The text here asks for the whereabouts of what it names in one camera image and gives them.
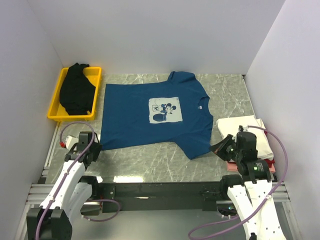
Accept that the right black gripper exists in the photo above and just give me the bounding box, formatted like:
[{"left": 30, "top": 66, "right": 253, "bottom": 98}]
[{"left": 208, "top": 133, "right": 242, "bottom": 161}]

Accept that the blue printed t-shirt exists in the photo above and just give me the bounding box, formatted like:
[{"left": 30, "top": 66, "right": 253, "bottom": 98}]
[{"left": 100, "top": 71, "right": 214, "bottom": 160}]

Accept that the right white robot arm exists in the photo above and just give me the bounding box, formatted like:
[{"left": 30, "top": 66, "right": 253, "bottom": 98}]
[{"left": 210, "top": 131, "right": 286, "bottom": 240}]

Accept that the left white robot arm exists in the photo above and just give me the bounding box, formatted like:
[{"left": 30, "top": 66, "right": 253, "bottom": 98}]
[{"left": 26, "top": 131, "right": 102, "bottom": 240}]

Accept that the white folded t-shirt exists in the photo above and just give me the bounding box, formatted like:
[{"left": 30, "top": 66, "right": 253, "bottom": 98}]
[{"left": 216, "top": 115, "right": 274, "bottom": 160}]

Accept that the red folded t-shirt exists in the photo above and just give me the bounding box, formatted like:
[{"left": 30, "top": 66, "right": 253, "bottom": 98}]
[{"left": 264, "top": 159, "right": 275, "bottom": 168}]

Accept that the black base beam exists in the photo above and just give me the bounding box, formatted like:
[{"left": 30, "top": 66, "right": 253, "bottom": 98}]
[{"left": 92, "top": 181, "right": 232, "bottom": 211}]

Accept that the yellow plastic bin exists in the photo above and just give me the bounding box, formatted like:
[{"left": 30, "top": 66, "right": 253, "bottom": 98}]
[{"left": 47, "top": 66, "right": 102, "bottom": 122}]

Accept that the black t-shirt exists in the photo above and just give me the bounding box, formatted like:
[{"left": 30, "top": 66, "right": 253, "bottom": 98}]
[{"left": 59, "top": 62, "right": 96, "bottom": 116}]

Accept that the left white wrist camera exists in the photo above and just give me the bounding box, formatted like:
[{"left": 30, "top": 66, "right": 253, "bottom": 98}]
[{"left": 59, "top": 135, "right": 79, "bottom": 150}]

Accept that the aluminium rail frame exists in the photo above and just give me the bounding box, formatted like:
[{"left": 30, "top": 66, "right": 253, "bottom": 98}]
[{"left": 14, "top": 123, "right": 60, "bottom": 240}]

